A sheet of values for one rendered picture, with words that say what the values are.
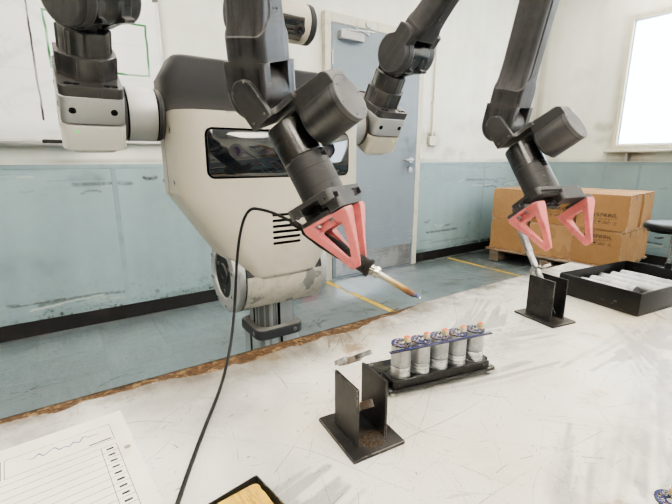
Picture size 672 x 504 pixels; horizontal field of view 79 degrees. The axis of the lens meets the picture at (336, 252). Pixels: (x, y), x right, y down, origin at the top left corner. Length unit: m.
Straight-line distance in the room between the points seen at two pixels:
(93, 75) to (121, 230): 2.22
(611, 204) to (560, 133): 3.27
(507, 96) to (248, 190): 0.49
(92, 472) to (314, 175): 0.38
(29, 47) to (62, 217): 0.92
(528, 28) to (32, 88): 2.54
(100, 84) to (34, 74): 2.14
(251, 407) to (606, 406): 0.41
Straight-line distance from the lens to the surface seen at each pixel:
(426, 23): 0.94
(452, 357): 0.56
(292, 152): 0.52
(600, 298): 0.95
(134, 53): 2.96
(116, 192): 2.90
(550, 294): 0.80
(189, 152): 0.74
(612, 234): 4.06
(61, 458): 0.51
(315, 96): 0.50
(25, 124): 2.87
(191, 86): 0.82
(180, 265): 3.04
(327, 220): 0.51
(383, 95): 0.99
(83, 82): 0.75
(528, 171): 0.80
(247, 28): 0.52
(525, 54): 0.82
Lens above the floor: 1.03
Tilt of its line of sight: 13 degrees down
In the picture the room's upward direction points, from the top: straight up
